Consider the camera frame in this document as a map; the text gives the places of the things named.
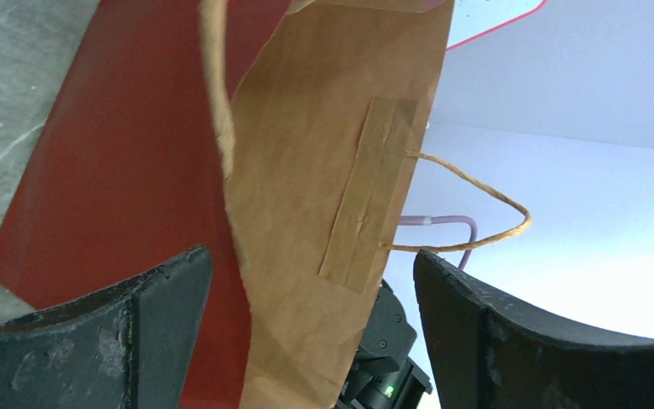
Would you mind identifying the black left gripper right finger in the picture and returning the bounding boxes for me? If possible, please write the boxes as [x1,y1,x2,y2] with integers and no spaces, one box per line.
[413,251,654,408]

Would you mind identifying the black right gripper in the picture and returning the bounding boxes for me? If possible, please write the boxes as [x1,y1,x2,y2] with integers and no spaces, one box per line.
[336,281,433,409]

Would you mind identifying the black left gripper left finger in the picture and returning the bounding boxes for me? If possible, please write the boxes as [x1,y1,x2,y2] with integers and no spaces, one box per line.
[0,246,212,408]

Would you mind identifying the red paper bag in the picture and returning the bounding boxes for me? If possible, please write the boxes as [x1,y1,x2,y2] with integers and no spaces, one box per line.
[0,0,533,409]

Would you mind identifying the pink framed whiteboard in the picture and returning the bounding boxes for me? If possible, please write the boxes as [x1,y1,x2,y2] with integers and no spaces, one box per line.
[445,0,547,51]

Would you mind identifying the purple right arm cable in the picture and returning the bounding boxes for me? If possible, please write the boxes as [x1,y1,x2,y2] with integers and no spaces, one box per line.
[397,214,479,271]

